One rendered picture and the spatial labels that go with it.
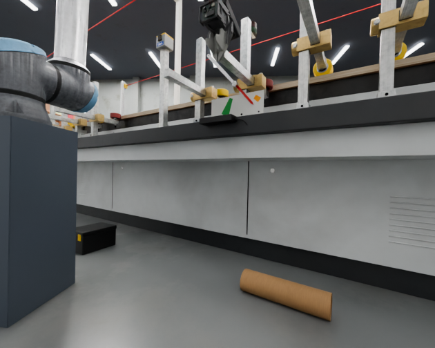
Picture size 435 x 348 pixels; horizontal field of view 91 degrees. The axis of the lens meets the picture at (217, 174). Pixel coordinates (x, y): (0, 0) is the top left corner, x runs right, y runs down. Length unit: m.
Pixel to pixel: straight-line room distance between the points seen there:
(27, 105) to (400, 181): 1.35
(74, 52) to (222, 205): 0.98
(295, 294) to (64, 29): 1.30
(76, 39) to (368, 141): 1.17
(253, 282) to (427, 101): 0.78
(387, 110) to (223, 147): 0.61
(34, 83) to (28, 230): 0.48
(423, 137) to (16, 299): 1.29
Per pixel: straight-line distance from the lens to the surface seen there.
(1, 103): 0.95
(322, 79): 1.14
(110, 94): 12.66
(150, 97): 11.65
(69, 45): 1.15
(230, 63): 0.82
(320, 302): 0.83
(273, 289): 0.86
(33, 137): 0.88
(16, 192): 0.85
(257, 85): 0.98
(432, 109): 0.87
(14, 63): 0.99
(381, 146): 0.87
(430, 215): 1.10
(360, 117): 0.85
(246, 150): 0.96
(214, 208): 1.29
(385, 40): 0.95
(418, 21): 0.99
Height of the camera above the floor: 0.45
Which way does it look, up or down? level
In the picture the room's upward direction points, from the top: 1 degrees clockwise
